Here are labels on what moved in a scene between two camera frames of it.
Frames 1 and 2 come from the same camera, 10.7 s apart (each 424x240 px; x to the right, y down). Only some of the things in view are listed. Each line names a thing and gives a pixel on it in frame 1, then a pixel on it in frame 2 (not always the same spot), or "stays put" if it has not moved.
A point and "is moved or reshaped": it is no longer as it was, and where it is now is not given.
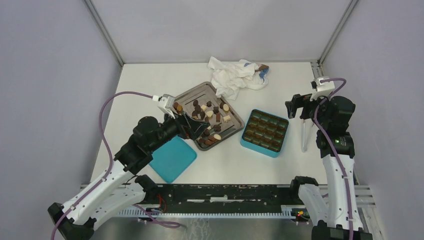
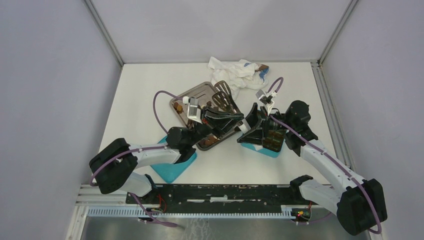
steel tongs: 305,131 is moved or reshaped
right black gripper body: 309,106 -> 265,123
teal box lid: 172,160 stays put
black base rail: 225,195 stays put
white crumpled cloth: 230,78 stays put
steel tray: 203,101 stays put
